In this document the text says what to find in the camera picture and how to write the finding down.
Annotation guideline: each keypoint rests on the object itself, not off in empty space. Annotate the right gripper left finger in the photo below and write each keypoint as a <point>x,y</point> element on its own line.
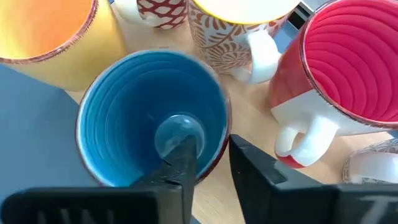
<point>93,205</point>

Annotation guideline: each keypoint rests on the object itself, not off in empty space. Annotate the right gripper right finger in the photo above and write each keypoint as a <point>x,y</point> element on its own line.
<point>295,202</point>

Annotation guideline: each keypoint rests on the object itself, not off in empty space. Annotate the white textured mug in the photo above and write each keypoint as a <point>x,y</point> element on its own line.
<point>373,165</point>

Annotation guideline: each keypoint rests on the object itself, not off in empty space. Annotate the blue ribbed mug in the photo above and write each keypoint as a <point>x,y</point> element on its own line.
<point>124,109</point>

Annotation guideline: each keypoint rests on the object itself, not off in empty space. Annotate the red white striped mug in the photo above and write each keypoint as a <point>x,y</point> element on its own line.
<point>342,62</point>

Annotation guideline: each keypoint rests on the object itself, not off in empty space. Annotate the orange leaf pattern mug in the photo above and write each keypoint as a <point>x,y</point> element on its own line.
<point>224,46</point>

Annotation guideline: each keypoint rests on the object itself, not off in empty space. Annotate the white mug red lattice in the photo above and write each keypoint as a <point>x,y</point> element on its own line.
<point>161,12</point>

